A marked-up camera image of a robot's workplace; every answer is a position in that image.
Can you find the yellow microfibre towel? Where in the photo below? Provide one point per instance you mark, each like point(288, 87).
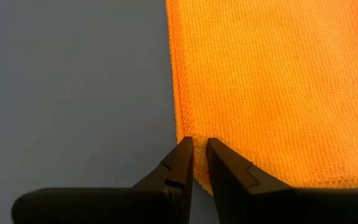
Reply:
point(275, 93)

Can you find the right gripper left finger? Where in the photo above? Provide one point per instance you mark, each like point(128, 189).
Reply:
point(154, 205)

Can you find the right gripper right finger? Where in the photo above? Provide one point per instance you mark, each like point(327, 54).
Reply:
point(259, 205)

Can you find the blue-grey table mat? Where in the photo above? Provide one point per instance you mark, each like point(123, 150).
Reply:
point(73, 93)

